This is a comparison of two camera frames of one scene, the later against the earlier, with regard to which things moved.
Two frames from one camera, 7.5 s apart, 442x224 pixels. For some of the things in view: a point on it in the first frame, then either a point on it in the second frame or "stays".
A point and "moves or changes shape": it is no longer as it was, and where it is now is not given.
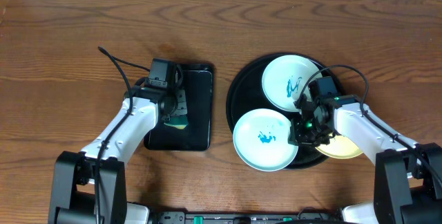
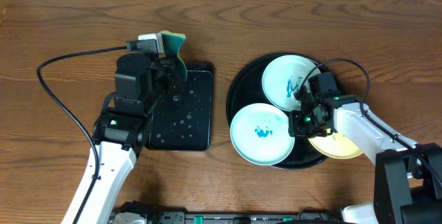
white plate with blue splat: x=261 y=140 moves or changes shape
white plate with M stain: x=285 y=79 stays
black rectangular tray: x=198 y=79 stays
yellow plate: x=342 y=148 stays
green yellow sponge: x=178 y=121 → x=172 y=42
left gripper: x=178 y=106 → x=169 y=70
